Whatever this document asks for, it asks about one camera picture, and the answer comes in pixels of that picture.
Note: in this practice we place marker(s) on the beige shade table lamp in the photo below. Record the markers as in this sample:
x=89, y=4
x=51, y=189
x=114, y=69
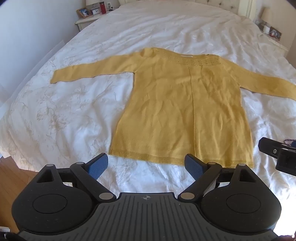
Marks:
x=266, y=15

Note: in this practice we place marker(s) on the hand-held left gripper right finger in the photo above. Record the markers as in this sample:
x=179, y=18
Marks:
x=194, y=168

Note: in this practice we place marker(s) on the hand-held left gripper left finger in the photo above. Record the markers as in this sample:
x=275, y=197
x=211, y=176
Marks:
x=99, y=165

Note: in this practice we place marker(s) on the white floral bedspread bed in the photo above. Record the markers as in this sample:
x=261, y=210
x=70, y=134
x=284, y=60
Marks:
x=161, y=30

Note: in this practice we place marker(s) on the cream tufted headboard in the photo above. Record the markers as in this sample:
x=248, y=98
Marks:
x=219, y=4

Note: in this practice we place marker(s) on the cream nightstand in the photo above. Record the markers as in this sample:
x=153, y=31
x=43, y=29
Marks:
x=277, y=42
x=85, y=22

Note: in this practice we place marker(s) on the dark photo frame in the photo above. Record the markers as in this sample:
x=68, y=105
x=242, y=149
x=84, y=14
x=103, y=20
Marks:
x=275, y=32

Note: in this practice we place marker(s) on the white cup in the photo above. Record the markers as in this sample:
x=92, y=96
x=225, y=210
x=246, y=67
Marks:
x=266, y=28

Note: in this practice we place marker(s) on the small white clock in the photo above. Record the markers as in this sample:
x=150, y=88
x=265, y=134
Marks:
x=94, y=11

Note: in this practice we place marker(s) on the red bottle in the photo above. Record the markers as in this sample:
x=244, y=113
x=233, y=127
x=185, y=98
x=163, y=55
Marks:
x=102, y=7

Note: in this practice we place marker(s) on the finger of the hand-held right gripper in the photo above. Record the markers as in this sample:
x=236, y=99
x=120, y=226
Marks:
x=268, y=146
x=286, y=161

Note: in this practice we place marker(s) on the yellow knit sweater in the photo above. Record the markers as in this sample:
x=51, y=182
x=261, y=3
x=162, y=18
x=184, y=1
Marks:
x=180, y=104

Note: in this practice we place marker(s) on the wooden picture frame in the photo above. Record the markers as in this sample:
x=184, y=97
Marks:
x=83, y=12

